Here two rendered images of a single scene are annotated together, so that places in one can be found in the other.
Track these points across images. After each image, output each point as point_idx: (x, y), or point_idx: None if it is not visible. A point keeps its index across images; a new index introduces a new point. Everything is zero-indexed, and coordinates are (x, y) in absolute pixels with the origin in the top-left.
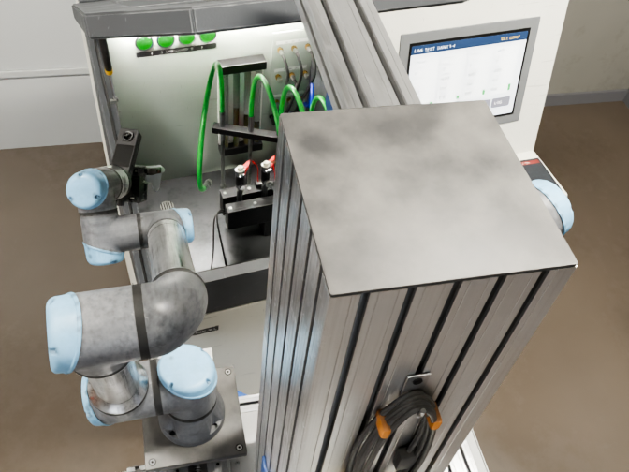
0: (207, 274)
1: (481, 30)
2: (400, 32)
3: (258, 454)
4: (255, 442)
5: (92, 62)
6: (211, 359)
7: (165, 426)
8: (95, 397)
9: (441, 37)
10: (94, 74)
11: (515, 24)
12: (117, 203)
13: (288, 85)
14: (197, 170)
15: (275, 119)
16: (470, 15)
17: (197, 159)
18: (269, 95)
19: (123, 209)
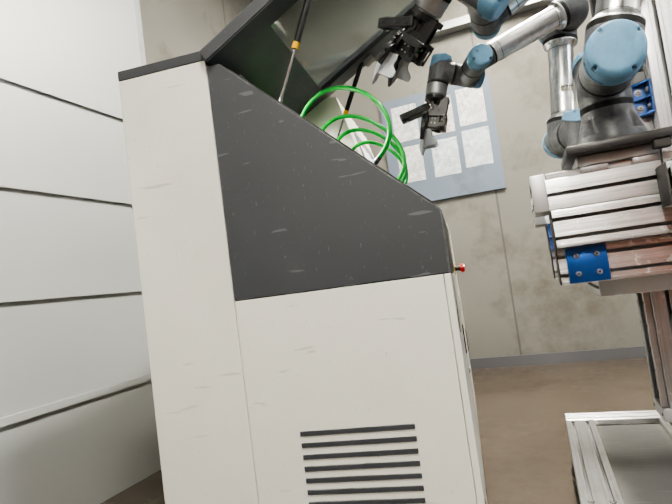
0: None
1: (365, 146)
2: (351, 127)
3: (669, 103)
4: (657, 104)
5: (244, 81)
6: None
7: (631, 121)
8: (630, 9)
9: (360, 140)
10: (249, 91)
11: (369, 151)
12: (440, 24)
13: (341, 134)
14: (387, 114)
15: (372, 120)
16: (359, 135)
17: (382, 106)
18: (353, 114)
19: (361, 157)
